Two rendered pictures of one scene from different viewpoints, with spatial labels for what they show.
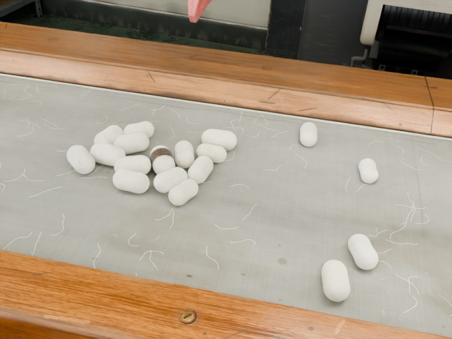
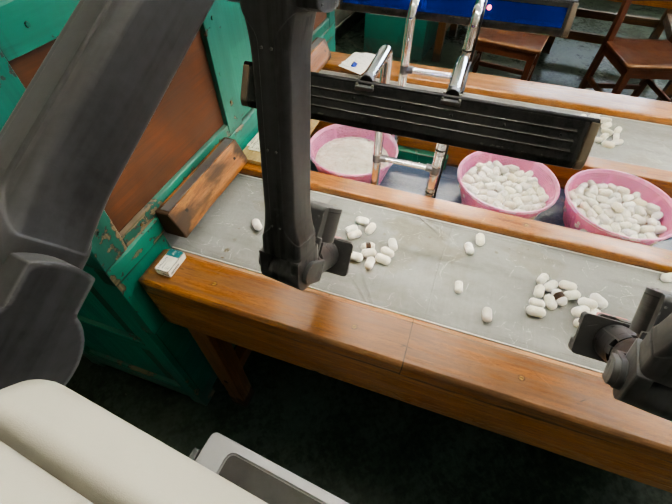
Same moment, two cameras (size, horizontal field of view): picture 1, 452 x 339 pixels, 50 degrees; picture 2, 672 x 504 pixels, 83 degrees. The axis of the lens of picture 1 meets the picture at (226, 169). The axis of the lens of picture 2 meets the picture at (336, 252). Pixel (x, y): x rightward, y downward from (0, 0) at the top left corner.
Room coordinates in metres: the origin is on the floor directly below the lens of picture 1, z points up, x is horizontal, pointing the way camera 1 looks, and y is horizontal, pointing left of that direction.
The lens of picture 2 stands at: (0.91, -0.33, 1.43)
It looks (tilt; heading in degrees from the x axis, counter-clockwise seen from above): 50 degrees down; 190
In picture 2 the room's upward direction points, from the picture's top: straight up
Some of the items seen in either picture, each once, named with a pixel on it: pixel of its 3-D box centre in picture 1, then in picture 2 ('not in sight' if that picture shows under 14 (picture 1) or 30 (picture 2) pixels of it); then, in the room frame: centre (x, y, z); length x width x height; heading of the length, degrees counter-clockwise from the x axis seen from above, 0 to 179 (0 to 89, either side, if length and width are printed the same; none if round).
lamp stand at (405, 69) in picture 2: not in sight; (432, 82); (-0.21, -0.24, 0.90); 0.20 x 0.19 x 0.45; 81
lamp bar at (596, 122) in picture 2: not in sight; (402, 106); (0.27, -0.32, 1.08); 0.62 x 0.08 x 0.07; 81
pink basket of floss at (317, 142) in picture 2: not in sight; (352, 159); (-0.04, -0.44, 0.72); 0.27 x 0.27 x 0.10
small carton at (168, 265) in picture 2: not in sight; (170, 262); (0.46, -0.78, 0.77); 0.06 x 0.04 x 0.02; 171
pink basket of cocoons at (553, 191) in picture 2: not in sight; (502, 191); (0.03, -0.01, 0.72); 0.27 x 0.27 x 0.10
